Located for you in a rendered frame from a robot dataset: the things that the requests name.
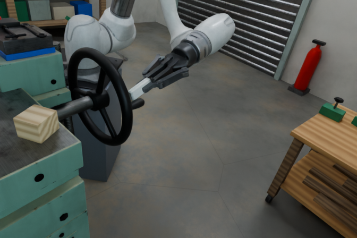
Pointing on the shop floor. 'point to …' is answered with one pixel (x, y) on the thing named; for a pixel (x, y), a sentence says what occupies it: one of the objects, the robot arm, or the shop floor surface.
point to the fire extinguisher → (307, 69)
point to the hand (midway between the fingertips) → (140, 88)
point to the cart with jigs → (324, 168)
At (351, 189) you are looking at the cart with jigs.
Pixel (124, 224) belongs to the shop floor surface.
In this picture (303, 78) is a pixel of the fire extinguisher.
